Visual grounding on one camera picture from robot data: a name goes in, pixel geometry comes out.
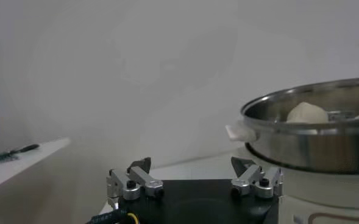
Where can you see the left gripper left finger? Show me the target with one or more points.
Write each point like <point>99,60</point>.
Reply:
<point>142,179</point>

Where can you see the white electric cooker base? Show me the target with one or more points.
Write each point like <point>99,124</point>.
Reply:
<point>319,194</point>

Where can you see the stainless steel steamer basket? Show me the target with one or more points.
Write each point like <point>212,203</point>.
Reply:
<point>304,149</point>

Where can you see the white side table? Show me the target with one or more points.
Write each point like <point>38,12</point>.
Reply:
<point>27,167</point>

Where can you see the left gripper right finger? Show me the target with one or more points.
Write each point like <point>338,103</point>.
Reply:
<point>252,179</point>

